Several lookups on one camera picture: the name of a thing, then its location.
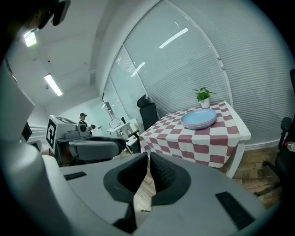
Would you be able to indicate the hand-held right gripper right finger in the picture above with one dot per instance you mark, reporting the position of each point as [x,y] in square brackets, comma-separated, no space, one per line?
[202,202]

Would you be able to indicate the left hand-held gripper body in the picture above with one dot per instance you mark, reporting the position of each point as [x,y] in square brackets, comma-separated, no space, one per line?
[64,130]

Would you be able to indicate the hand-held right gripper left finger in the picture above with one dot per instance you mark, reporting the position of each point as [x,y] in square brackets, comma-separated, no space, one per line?
[103,191]

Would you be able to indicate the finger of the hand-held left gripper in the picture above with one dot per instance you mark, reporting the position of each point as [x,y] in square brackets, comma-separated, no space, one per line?
[96,149]
[108,138]

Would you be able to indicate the big blue plate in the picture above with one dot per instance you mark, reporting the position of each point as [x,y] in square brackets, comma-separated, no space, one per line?
[199,128]
[198,116]

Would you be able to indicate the big pink plate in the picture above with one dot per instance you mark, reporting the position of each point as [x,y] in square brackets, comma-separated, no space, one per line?
[199,127]

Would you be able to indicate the white shelf unit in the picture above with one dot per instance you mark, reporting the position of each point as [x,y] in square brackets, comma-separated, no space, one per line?
[117,129]

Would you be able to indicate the black mesh office chair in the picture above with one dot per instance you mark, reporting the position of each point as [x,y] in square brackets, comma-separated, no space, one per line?
[285,166]
[148,115]

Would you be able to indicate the ceiling light panel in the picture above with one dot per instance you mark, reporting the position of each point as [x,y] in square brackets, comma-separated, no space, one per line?
[30,39]
[53,84]

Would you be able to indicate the red white checkered tablecloth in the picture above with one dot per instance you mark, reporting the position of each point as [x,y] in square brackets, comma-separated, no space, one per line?
[175,138]

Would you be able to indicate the white table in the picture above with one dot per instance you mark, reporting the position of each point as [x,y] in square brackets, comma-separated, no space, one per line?
[239,129]

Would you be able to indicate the green potted plant white pot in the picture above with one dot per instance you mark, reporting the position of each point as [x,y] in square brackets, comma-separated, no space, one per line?
[204,96]

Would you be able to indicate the white bottle red cap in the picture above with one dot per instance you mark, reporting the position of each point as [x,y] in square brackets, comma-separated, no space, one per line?
[290,146]

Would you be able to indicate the white window blinds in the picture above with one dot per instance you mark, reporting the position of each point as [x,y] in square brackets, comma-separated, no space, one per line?
[230,57]

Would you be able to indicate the black head-mounted camera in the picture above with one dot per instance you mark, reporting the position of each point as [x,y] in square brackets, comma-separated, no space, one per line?
[60,11]

